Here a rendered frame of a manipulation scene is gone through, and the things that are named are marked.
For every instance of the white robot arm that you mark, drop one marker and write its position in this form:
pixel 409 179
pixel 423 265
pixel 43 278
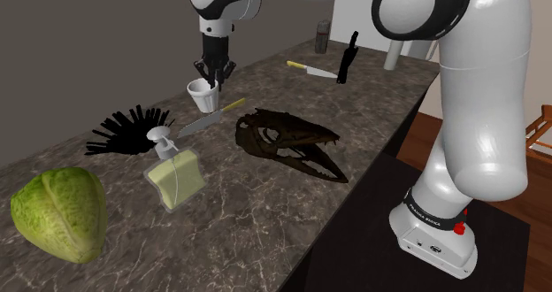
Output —
pixel 483 110

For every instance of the grey cylindrical shaker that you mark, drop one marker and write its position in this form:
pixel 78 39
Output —
pixel 322 37

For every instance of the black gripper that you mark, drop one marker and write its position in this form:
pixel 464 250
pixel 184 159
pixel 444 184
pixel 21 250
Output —
pixel 215 49

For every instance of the green cabbage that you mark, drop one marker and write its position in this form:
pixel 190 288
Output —
pixel 60 213

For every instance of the clear soap dispenser yellow liquid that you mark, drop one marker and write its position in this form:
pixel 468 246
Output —
pixel 177 181

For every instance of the brown wooden chair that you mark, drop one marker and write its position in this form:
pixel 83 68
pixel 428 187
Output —
pixel 539 131

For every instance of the black bottle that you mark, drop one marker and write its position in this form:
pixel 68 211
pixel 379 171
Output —
pixel 347 60

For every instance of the black robot stand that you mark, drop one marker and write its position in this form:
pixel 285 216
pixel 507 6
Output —
pixel 388 239

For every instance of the dark brown animal skull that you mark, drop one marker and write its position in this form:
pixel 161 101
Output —
pixel 280 142

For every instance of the white ribbed cup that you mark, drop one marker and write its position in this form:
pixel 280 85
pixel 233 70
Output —
pixel 203 96

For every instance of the black spiky brush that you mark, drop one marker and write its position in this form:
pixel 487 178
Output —
pixel 125 133

